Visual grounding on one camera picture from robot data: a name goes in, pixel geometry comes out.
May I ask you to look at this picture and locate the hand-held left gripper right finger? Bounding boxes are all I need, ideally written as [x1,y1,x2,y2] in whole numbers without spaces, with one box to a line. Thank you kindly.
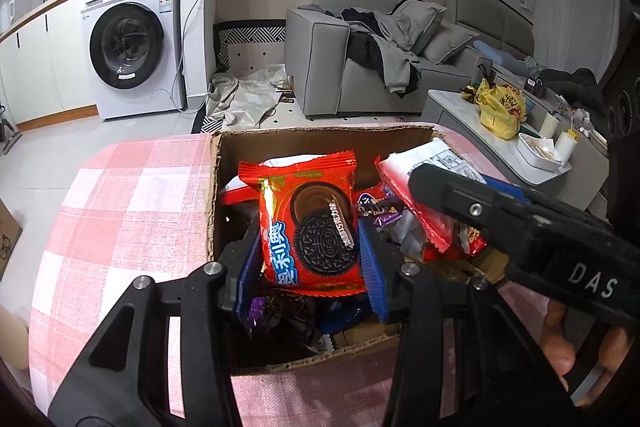
[356,218,583,427]

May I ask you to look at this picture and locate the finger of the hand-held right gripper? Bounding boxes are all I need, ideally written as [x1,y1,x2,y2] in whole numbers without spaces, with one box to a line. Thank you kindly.
[479,178,607,229]
[410,164,551,268]

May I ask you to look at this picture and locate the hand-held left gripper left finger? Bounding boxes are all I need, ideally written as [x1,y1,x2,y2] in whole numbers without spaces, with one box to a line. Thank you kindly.
[47,227,266,427]

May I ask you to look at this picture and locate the white and red chips packet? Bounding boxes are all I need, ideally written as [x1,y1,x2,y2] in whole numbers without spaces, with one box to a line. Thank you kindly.
[375,138,488,263]

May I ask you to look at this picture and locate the blue snack packet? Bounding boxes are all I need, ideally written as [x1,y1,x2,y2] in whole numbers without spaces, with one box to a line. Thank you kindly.
[317,297,373,350]

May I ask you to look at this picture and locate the dark purple snack packet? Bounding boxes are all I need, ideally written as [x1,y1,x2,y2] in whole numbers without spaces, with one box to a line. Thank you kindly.
[356,189,401,233]

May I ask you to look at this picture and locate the red cookie packet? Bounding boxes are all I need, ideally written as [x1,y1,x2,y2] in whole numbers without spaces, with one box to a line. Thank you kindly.
[237,150,368,298]

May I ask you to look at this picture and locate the brown cardboard box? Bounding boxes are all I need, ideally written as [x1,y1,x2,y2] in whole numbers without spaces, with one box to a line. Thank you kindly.
[204,122,506,377]

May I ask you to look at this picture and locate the person's right hand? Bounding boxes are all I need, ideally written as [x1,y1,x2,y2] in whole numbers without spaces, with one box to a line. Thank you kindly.
[542,301,632,408]

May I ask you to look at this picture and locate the white yellow cup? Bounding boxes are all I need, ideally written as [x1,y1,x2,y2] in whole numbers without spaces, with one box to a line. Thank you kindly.
[556,129,580,160]

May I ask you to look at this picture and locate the yellow plastic bag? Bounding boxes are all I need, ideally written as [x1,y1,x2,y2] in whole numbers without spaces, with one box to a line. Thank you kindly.
[460,78,528,141]

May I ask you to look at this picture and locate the grey coffee table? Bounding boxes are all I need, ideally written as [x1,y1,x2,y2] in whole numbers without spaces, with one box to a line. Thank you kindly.
[422,89,616,208]

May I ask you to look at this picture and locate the black jacket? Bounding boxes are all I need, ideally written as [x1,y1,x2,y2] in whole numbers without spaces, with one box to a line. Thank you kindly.
[537,68,608,108]

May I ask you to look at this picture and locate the blue bolster pillow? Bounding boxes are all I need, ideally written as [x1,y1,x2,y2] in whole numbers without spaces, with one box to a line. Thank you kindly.
[472,39,543,80]

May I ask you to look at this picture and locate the pink plaid tablecloth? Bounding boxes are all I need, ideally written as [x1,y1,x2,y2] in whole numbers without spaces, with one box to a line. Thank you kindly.
[29,122,566,427]

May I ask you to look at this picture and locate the small grey pillow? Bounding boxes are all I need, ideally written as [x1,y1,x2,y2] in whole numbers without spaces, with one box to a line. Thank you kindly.
[420,21,481,66]

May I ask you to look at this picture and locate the crumpled white sheet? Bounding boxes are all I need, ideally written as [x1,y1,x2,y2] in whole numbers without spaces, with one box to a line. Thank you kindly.
[207,63,291,128]

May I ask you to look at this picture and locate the large grey pillow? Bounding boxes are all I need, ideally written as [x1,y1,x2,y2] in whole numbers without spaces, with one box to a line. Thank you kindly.
[392,0,447,52]

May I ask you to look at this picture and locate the black clothing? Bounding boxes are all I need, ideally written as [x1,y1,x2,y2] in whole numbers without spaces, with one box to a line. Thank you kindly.
[341,7,423,95]

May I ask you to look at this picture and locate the brown slipper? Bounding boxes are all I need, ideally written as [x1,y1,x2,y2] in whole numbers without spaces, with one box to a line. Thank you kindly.
[272,77,297,104]

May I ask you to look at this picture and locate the grey sofa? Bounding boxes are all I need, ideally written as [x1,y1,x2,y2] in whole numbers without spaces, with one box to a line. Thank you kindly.
[284,0,541,118]

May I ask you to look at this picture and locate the black white patterned rug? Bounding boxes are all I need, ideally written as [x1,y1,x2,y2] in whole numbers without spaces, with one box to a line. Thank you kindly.
[192,21,311,132]

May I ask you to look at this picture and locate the printed cardboard box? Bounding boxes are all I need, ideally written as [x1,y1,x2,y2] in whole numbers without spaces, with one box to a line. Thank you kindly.
[0,199,24,280]

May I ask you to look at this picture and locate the white washing machine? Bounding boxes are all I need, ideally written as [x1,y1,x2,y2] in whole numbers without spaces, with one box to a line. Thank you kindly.
[80,0,187,122]

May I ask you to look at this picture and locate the white kitchen counter cabinet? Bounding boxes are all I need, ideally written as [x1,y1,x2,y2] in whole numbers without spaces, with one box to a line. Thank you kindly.
[0,0,101,130]

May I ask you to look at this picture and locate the grey washer cable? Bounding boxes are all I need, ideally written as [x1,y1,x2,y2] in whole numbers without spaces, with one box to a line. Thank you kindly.
[170,0,208,110]

